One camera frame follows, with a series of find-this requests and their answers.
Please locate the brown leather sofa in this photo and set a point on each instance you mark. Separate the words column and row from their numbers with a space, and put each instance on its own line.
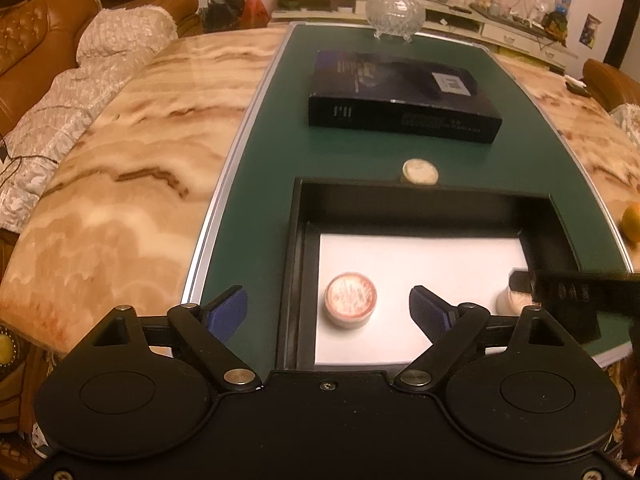
column 30, row 35

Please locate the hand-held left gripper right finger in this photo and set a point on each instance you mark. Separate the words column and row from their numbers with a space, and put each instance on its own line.
column 430, row 312

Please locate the dark rectangular closed box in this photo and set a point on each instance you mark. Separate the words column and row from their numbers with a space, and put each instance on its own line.
column 390, row 90

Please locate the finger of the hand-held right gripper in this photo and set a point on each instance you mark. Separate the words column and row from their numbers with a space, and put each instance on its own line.
column 575, row 322
column 575, row 291

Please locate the orange fruit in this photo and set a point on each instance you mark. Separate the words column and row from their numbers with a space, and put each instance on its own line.
column 632, row 225

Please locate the marble desktop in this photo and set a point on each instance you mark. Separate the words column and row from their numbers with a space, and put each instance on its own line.
column 150, row 135

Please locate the glass lidded candy dish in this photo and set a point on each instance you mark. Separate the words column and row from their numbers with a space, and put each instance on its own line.
column 395, row 10

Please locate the round jar with pale lid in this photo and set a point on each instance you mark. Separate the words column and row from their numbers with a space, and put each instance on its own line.
column 512, row 302

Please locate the small dark object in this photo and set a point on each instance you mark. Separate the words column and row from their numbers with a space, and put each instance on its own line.
column 578, row 87

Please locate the brown leather chair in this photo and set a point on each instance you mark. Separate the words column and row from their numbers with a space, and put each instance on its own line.
column 605, row 80

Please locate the red bag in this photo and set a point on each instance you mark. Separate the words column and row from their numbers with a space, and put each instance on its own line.
column 255, row 6

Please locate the wall poster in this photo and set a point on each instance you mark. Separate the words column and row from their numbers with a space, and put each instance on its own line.
column 590, row 31

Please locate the small round jar white lid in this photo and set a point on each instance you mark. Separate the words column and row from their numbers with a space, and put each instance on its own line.
column 420, row 171

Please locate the yellow round object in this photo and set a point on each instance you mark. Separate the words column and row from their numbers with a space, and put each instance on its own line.
column 4, row 349

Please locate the white low cabinet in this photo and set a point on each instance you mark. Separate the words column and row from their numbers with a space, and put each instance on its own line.
column 505, row 35

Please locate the black box white lining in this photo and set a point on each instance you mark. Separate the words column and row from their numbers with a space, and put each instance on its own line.
column 299, row 260

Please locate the white lace cloth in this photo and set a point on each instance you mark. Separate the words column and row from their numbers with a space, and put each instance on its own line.
column 627, row 122

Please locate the black basket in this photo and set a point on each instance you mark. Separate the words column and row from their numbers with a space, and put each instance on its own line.
column 225, row 6

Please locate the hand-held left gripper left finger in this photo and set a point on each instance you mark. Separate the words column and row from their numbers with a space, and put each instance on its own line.
column 227, row 312

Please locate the round jar with pink lid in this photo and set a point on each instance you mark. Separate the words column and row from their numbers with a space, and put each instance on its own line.
column 350, row 300

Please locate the white textured blanket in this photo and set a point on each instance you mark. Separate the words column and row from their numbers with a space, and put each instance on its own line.
column 125, row 30

